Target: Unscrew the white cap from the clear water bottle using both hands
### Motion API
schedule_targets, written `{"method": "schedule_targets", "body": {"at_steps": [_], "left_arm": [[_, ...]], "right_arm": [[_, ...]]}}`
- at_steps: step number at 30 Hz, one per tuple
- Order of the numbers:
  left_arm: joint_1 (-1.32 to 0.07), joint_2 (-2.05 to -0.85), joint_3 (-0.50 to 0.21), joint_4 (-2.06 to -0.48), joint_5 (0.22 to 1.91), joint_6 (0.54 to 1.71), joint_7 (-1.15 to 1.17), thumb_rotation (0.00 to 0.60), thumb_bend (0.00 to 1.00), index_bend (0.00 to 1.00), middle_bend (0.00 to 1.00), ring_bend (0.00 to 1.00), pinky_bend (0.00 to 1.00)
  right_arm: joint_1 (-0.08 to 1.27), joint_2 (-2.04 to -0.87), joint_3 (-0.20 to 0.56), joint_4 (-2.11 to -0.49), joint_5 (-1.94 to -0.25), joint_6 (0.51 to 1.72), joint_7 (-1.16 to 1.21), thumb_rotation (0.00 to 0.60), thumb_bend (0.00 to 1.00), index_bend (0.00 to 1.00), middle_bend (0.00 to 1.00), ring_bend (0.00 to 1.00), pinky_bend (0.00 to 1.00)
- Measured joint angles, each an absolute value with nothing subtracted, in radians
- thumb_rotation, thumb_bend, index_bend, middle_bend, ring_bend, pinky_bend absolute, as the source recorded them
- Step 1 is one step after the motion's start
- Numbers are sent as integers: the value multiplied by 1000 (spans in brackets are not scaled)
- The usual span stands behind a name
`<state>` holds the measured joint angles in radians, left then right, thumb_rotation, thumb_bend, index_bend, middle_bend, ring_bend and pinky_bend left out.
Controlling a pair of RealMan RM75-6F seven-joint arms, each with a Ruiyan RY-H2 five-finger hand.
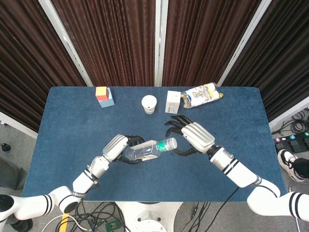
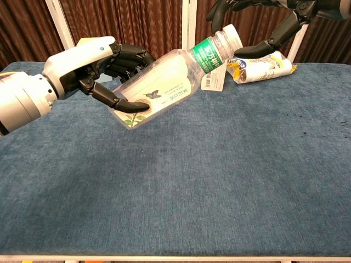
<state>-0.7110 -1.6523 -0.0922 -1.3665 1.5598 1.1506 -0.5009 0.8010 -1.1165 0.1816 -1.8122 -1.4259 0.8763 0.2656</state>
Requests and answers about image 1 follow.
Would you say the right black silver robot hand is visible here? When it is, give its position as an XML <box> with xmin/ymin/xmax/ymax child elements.
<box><xmin>164</xmin><ymin>115</ymin><xmax>216</xmax><ymax>157</ymax></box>

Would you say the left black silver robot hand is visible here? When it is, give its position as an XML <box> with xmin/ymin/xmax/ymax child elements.
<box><xmin>102</xmin><ymin>134</ymin><xmax>147</xmax><ymax>165</ymax></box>

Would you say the clear plastic water bottle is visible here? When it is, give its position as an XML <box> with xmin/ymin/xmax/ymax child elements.
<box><xmin>122</xmin><ymin>139</ymin><xmax>171</xmax><ymax>163</ymax></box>

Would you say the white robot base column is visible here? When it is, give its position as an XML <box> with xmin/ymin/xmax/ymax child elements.
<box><xmin>115</xmin><ymin>202</ymin><xmax>183</xmax><ymax>232</ymax></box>

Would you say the yellow white snack package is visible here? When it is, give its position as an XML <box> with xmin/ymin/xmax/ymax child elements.
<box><xmin>180</xmin><ymin>82</ymin><xmax>225</xmax><ymax>109</ymax></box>

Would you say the white carton box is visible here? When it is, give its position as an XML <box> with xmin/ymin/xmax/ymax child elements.
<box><xmin>165</xmin><ymin>90</ymin><xmax>182</xmax><ymax>114</ymax></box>

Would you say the light blue wooden block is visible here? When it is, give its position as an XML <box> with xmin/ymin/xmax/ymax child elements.
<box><xmin>98</xmin><ymin>87</ymin><xmax>115</xmax><ymax>109</ymax></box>

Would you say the blue fabric table cover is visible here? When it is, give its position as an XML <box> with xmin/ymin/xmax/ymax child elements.
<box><xmin>21</xmin><ymin>86</ymin><xmax>288</xmax><ymax>203</ymax></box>

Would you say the orange wooden cube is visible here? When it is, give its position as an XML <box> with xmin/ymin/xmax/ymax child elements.
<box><xmin>95</xmin><ymin>86</ymin><xmax>109</xmax><ymax>102</ymax></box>

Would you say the white paper cup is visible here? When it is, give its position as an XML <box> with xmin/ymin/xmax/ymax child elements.
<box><xmin>141</xmin><ymin>95</ymin><xmax>158</xmax><ymax>115</ymax></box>

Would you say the green circuit board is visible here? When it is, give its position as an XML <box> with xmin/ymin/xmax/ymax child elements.
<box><xmin>105</xmin><ymin>221</ymin><xmax>121</xmax><ymax>232</ymax></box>

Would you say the brown pleated curtain panel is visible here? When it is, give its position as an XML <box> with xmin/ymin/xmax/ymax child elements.
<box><xmin>0</xmin><ymin>0</ymin><xmax>87</xmax><ymax>132</ymax></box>
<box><xmin>222</xmin><ymin>0</ymin><xmax>309</xmax><ymax>121</ymax></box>
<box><xmin>52</xmin><ymin>0</ymin><xmax>156</xmax><ymax>87</ymax></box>
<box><xmin>163</xmin><ymin>0</ymin><xmax>263</xmax><ymax>87</ymax></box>

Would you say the white black sneaker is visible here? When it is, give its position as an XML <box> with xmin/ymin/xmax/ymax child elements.
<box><xmin>277</xmin><ymin>149</ymin><xmax>309</xmax><ymax>183</ymax></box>

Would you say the black foot pedal unit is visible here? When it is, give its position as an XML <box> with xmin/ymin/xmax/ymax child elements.
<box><xmin>274</xmin><ymin>134</ymin><xmax>309</xmax><ymax>153</ymax></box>

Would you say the black trouser leg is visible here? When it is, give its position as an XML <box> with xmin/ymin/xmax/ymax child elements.
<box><xmin>293</xmin><ymin>157</ymin><xmax>309</xmax><ymax>179</ymax></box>

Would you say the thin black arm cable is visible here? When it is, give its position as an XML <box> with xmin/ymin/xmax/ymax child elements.
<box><xmin>212</xmin><ymin>186</ymin><xmax>239</xmax><ymax>232</ymax></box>

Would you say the black cable bundle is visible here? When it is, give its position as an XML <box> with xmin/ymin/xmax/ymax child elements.
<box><xmin>72</xmin><ymin>200</ymin><xmax>127</xmax><ymax>232</ymax></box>
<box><xmin>188</xmin><ymin>202</ymin><xmax>211</xmax><ymax>232</ymax></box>
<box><xmin>271</xmin><ymin>108</ymin><xmax>309</xmax><ymax>136</ymax></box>

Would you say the white cable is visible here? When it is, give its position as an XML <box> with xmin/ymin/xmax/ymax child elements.
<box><xmin>43</xmin><ymin>214</ymin><xmax>90</xmax><ymax>232</ymax></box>

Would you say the white screen frame rail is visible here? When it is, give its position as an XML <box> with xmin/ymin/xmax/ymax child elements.
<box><xmin>267</xmin><ymin>96</ymin><xmax>309</xmax><ymax>131</ymax></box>
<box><xmin>0</xmin><ymin>111</ymin><xmax>38</xmax><ymax>140</ymax></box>

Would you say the white screen frame post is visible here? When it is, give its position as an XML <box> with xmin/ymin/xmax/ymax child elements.
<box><xmin>217</xmin><ymin>0</ymin><xmax>272</xmax><ymax>87</ymax></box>
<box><xmin>154</xmin><ymin>0</ymin><xmax>169</xmax><ymax>87</ymax></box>
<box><xmin>38</xmin><ymin>0</ymin><xmax>94</xmax><ymax>87</ymax></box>

